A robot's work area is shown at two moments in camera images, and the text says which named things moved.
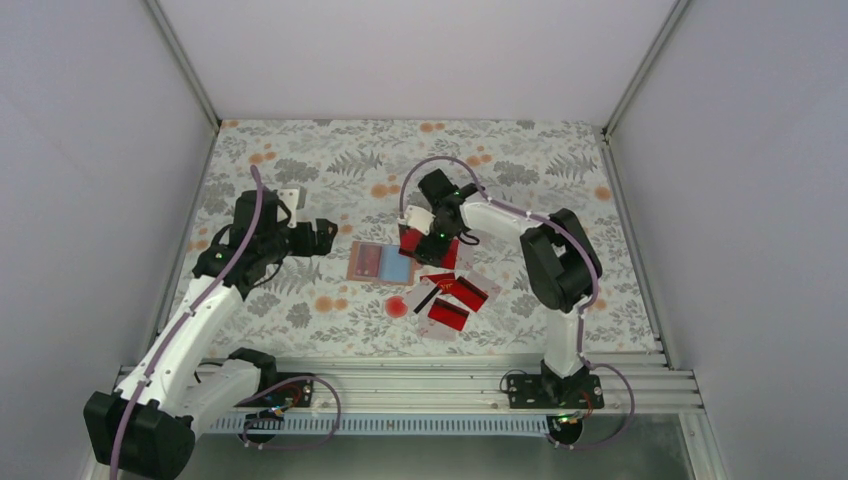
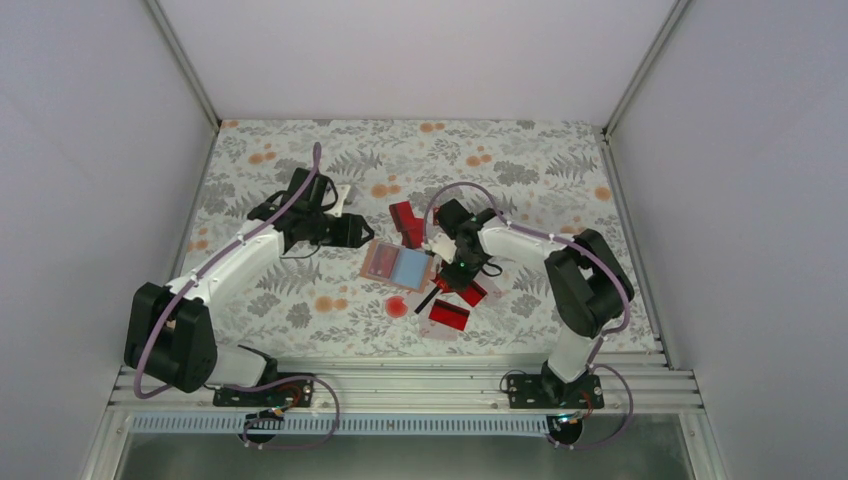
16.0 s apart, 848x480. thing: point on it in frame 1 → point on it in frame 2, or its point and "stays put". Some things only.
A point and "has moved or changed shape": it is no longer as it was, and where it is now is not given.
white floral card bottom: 432,330 stays put
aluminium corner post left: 185,63 stays put
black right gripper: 427,256 → 460,280
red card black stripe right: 468,294 stays put
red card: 368,260 → 383,260
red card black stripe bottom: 448,314 stays put
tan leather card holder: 378,262 has moved or changed shape
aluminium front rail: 446,390 stays put
